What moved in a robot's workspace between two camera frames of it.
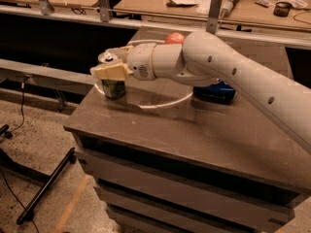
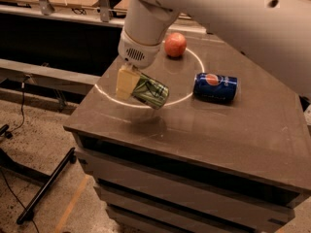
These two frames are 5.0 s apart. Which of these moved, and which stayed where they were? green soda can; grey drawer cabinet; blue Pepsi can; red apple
Moved: green soda can
Stayed: blue Pepsi can; grey drawer cabinet; red apple
